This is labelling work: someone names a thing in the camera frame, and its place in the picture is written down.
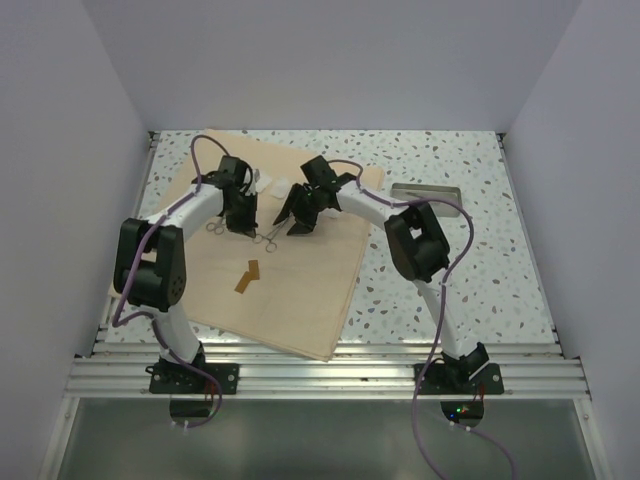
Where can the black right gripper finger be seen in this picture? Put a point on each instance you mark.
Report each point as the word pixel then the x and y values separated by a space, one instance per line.
pixel 301 227
pixel 295 194

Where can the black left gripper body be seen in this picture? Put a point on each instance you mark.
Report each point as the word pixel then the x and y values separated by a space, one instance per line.
pixel 247 202

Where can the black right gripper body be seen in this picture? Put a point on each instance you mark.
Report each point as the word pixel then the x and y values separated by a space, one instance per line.
pixel 309 204

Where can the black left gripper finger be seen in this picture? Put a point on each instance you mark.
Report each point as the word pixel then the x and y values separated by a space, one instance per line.
pixel 246 229
pixel 235 221

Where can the steel forceps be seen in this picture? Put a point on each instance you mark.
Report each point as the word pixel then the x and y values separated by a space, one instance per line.
pixel 259 237

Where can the steel tweezers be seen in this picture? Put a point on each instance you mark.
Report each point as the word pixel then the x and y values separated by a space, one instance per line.
pixel 426 193

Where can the steel scissors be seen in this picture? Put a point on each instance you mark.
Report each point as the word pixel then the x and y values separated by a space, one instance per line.
pixel 217 227

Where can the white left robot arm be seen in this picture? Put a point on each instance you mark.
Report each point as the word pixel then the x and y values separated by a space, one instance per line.
pixel 150 272

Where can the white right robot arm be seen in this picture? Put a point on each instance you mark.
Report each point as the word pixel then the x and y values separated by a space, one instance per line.
pixel 417 244

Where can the brown indicator tape strip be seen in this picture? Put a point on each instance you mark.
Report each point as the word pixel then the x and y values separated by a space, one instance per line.
pixel 251 274

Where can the beige cloth drape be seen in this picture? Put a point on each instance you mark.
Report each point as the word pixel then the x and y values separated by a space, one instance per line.
pixel 300 303

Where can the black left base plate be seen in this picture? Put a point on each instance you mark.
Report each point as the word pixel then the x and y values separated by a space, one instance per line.
pixel 174 379

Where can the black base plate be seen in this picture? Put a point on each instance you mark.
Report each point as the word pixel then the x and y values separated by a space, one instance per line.
pixel 442 379
pixel 174 379

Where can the aluminium rail frame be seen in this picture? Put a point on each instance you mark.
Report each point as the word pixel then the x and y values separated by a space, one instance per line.
pixel 350 417

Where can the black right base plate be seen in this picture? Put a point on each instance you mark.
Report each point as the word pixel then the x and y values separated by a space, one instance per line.
pixel 442 379

